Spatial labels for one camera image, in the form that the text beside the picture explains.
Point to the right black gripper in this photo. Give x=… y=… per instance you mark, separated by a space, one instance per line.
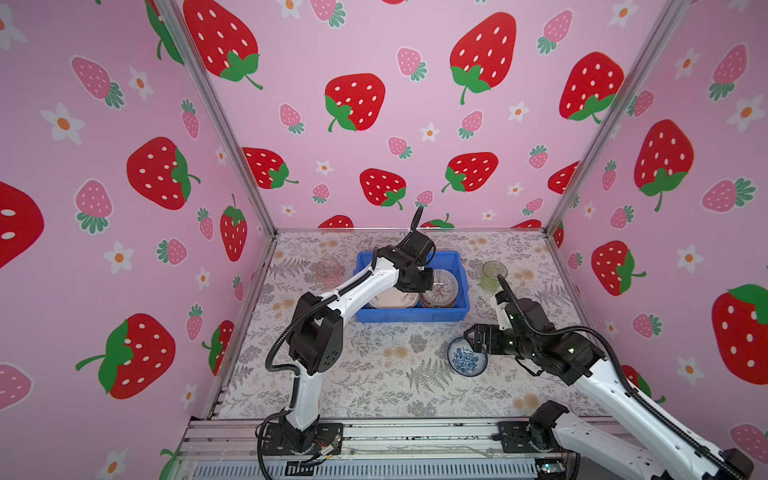
x=490 y=329

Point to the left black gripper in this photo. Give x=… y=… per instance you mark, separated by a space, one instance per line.
x=426 y=284

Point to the cream floral plate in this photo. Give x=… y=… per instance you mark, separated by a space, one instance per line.
x=393 y=298

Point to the blue white speckled bowl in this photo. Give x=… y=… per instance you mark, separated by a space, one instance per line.
x=464 y=360

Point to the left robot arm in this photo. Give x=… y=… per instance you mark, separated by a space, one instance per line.
x=313 y=340

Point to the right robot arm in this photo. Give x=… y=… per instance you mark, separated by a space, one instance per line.
x=583 y=359

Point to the blue plastic bin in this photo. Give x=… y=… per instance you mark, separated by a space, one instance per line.
x=449 y=260

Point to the green glass cup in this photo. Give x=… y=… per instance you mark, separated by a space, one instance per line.
x=490 y=272

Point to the pink glass cup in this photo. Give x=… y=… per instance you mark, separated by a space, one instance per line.
x=329 y=272

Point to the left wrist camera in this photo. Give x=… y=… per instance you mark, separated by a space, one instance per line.
x=419 y=247

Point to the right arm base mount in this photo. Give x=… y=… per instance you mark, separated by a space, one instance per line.
x=520 y=437

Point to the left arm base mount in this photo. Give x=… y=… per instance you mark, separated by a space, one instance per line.
x=283 y=439

